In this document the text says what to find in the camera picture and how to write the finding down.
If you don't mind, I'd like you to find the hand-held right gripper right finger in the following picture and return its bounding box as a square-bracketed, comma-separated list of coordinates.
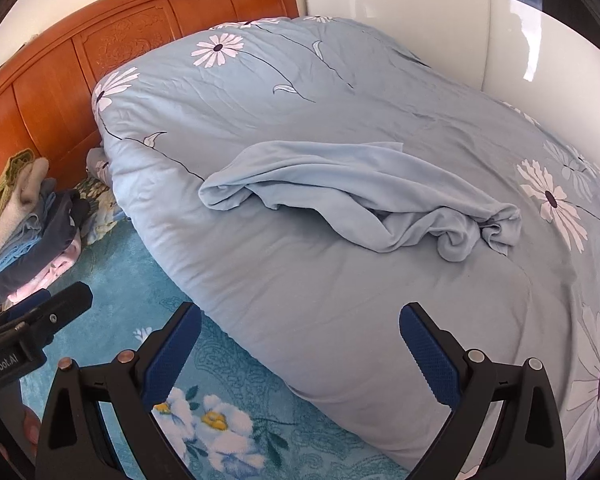
[399, 302, 567, 480]

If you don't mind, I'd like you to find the light blue printed shirt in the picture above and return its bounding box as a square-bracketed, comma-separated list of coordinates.
[198, 140, 523, 263]

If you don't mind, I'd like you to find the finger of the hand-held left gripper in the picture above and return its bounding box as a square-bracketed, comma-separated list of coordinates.
[0, 289, 51, 333]
[10, 281, 93, 346]

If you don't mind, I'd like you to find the pink folded garment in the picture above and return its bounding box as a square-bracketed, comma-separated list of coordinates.
[10, 237, 83, 303]

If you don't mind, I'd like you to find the orange wooden headboard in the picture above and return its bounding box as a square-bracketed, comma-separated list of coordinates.
[0, 0, 301, 211]

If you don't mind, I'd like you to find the olive green knit sweater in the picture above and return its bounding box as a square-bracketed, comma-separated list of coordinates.
[0, 148, 36, 241]

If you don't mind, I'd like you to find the grey blue folded garment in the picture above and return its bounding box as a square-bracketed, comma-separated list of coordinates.
[10, 190, 71, 256]

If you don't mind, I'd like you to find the dark navy folded garment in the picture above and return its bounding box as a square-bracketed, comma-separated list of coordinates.
[0, 195, 91, 306]

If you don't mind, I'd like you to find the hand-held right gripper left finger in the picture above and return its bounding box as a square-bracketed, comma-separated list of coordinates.
[34, 301, 203, 480]

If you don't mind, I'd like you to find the person's left hand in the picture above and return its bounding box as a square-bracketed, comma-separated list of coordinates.
[21, 405, 44, 447]

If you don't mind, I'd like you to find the white glossy wardrobe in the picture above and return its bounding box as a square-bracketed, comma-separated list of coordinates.
[304, 0, 600, 171]

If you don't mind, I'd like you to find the light blue flowered duvet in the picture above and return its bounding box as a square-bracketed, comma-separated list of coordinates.
[91, 14, 600, 476]

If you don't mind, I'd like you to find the teal floral blanket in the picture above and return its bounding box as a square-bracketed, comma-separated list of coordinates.
[20, 210, 411, 480]

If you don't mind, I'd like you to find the beige fuzzy sweater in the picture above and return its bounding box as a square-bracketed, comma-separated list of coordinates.
[0, 157, 56, 276]

